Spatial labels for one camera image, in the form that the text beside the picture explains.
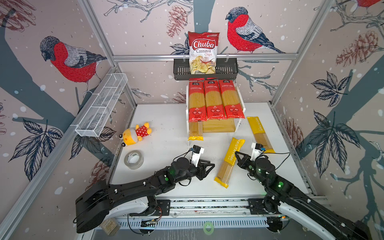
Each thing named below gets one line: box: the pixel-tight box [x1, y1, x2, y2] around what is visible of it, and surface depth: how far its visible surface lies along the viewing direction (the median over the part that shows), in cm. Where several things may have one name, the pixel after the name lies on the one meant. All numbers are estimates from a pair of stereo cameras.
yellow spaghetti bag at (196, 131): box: [188, 121, 204, 141], surface depth 83 cm
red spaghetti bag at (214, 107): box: [204, 77, 227, 121], surface depth 75 cm
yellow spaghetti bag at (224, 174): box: [214, 137, 246, 189], surface depth 80 cm
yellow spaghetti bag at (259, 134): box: [247, 116, 276, 154], surface depth 103 cm
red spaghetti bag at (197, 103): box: [188, 78, 208, 123], surface depth 75 cm
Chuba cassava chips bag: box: [188, 31, 220, 75], surface depth 87 cm
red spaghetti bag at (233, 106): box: [218, 79, 245, 120], surface depth 76 cm
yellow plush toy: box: [118, 122, 152, 147], surface depth 99 cm
